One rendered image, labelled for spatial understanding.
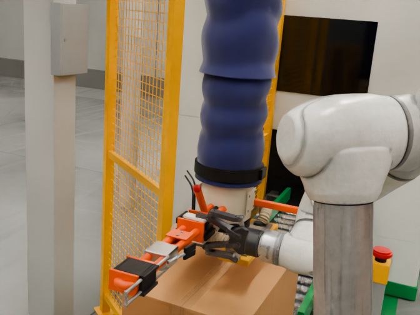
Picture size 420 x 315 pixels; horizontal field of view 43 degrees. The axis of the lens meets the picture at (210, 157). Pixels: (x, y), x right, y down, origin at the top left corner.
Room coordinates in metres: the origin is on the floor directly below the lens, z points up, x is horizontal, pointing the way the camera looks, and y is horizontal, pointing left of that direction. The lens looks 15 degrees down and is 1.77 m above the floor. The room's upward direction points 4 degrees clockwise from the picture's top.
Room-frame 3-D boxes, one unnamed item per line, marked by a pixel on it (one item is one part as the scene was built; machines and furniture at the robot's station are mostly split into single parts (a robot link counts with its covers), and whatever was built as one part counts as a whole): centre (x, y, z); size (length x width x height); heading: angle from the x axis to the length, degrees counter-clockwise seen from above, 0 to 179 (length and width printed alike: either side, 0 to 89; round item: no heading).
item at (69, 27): (2.38, 0.64, 1.62); 0.20 x 0.05 x 0.30; 159
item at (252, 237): (1.37, -0.12, 1.18); 0.09 x 0.07 x 0.08; 69
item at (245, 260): (1.64, -0.15, 1.08); 0.34 x 0.10 x 0.05; 159
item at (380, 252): (1.70, -0.61, 1.02); 0.07 x 0.07 x 0.04
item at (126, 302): (1.15, 0.09, 1.18); 0.31 x 0.03 x 0.05; 159
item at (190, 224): (1.44, 0.03, 1.18); 0.10 x 0.08 x 0.06; 69
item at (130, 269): (1.12, 0.16, 1.18); 0.08 x 0.07 x 0.05; 159
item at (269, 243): (1.34, -0.18, 1.18); 0.09 x 0.06 x 0.09; 159
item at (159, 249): (1.24, 0.10, 1.17); 0.07 x 0.07 x 0.04; 69
